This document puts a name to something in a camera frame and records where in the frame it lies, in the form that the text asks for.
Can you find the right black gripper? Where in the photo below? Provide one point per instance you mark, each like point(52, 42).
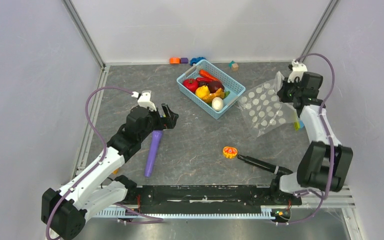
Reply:
point(281, 93)

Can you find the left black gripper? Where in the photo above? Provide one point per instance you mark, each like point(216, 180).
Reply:
point(166, 122)

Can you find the clear dotted zip top bag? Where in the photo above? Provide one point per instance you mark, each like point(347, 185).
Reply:
point(262, 109)

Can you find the yellow toy pear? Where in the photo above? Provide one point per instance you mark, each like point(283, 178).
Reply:
point(202, 92)

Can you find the light blue plastic basket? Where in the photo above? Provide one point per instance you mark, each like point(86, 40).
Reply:
point(233, 89)

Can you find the white toy egg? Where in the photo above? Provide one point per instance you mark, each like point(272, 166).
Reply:
point(217, 104)

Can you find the dark red toy onion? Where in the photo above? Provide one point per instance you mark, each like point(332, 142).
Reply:
point(214, 86)

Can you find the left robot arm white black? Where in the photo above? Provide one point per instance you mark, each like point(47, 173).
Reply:
point(67, 210)

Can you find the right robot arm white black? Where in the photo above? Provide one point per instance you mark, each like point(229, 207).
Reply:
point(326, 162)

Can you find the purple toy microphone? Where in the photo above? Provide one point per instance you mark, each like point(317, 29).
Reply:
point(152, 153)

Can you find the multicolour block stack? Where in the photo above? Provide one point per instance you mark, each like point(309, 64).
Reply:
point(298, 125)

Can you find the red toy tomato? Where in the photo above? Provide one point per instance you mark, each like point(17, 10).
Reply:
point(191, 84)

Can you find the red toy chili pepper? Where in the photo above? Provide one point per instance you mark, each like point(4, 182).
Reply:
point(202, 80)

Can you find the teal and tan cubes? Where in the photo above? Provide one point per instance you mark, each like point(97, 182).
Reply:
point(234, 66)

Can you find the orange toy carrot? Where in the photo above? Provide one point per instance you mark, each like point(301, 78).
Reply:
point(203, 73)

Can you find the orange cylinder block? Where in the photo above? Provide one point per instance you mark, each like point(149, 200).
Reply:
point(174, 60)

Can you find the orange toy croissant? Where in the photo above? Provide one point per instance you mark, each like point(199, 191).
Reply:
point(209, 97)

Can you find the purple block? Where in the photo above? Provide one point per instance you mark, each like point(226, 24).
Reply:
point(184, 60)

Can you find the blue toy car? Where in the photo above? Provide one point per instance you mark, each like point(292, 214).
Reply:
point(195, 60)

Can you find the orange round toy slice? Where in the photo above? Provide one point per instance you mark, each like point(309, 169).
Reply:
point(229, 152)

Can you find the black marker pen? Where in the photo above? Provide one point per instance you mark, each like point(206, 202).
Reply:
point(269, 167)

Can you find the orange wedge block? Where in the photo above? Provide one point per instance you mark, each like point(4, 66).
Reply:
point(115, 171)

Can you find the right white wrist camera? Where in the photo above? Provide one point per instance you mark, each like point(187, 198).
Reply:
point(297, 70)

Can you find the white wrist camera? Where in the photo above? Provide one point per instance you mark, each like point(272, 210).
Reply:
point(144, 100)
point(297, 70)

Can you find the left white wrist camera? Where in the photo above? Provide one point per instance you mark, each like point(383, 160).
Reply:
point(144, 100)

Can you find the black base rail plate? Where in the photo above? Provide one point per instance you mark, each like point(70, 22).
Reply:
point(207, 199)

